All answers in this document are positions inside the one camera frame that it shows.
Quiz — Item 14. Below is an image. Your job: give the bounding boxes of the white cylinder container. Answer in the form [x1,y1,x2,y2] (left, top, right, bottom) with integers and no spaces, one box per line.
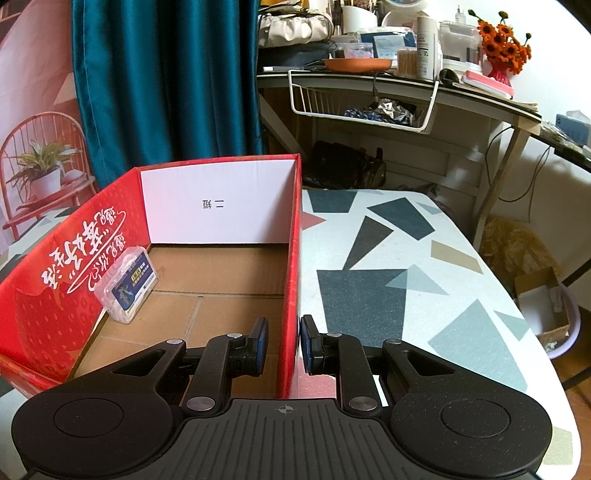
[342,4,382,35]

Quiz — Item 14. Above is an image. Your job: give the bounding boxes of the purple plastic basin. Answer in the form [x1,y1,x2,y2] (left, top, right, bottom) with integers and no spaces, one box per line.
[536,281,583,361]

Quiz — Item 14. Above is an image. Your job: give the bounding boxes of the white spray bottle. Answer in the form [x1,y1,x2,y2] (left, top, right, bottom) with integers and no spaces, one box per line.
[417,16,444,80]

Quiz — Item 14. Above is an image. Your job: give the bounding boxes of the black top desk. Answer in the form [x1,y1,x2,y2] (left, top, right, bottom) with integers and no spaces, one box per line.
[256,69,591,250]

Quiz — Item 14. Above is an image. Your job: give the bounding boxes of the pink book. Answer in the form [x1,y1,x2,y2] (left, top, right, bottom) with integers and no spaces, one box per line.
[461,70,515,99]

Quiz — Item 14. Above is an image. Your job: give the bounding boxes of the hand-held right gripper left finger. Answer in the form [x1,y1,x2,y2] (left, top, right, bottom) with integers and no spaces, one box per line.
[69,318,270,414]

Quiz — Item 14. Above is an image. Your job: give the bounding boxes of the orange artificial flowers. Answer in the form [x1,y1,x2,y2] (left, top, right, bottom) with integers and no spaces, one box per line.
[478,9,533,75]

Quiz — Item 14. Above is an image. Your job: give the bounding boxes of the black cable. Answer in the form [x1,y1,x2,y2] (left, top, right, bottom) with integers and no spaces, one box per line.
[499,147,551,202]

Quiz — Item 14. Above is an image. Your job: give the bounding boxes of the silver foil bag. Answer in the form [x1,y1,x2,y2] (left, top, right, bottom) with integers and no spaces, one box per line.
[373,99,419,127]

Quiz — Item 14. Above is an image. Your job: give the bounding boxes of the white wire basket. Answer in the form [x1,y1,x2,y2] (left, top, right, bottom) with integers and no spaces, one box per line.
[288,69,438,134]

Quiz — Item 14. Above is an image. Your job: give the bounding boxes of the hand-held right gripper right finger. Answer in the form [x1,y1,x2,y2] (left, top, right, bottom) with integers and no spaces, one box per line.
[300,315,504,414]

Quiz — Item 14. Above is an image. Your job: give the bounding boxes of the yellow plastic bag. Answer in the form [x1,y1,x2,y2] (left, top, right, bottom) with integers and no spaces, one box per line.
[480,215,561,296]

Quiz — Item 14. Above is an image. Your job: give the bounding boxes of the blue tissue box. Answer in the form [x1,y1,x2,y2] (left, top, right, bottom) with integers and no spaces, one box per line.
[556,111,591,144]

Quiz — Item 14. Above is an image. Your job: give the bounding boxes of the black bag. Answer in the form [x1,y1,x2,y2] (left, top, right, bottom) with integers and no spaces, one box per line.
[307,141,387,190]

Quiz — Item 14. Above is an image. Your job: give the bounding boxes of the white handbag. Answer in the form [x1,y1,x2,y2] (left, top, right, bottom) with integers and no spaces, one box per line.
[257,7,333,47]

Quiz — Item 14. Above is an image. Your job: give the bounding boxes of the geometric patterned tablecloth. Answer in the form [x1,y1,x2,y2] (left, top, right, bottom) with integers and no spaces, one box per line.
[0,187,583,480]

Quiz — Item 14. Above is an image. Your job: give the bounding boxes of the red vase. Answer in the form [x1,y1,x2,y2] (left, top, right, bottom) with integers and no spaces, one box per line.
[482,62,513,88]

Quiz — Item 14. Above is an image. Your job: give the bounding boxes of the brown shallow bowl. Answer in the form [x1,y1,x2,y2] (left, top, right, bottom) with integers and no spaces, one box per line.
[322,58,395,73]

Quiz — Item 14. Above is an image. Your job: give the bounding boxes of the clear plastic case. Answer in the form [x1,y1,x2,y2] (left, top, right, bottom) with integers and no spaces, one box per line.
[93,247,160,325]

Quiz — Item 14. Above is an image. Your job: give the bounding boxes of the cotton swab container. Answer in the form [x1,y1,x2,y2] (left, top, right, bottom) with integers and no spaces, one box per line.
[396,50,419,77]

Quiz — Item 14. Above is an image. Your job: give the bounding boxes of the clear plastic storage box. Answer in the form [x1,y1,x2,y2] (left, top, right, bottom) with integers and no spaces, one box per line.
[438,21,483,70]

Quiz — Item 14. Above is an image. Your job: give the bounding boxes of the red strawberry print cardboard box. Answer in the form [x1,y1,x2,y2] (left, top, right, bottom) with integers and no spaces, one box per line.
[0,154,303,400]

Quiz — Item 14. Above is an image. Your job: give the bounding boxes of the teal curtain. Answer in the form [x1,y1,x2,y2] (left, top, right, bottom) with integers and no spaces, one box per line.
[71,0,269,190]

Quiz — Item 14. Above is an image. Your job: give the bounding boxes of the open cardboard box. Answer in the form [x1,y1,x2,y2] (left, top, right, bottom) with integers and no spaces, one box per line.
[514,267,573,347]

